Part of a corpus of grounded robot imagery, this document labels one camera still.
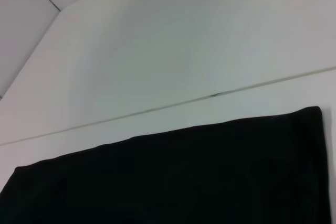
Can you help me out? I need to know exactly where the black shirt with FREE print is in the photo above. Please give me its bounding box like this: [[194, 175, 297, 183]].
[[0, 105, 332, 224]]

